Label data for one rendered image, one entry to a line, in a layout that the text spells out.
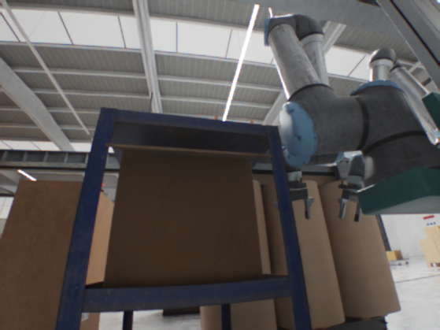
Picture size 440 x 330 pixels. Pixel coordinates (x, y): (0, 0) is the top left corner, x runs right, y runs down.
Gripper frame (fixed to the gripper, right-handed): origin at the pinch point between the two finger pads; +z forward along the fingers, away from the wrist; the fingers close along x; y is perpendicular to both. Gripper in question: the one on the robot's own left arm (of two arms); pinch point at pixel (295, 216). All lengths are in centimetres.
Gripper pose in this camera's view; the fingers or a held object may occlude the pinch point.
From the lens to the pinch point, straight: 107.6
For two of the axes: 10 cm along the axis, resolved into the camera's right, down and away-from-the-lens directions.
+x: -9.8, 1.0, -1.7
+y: -1.7, 0.1, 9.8
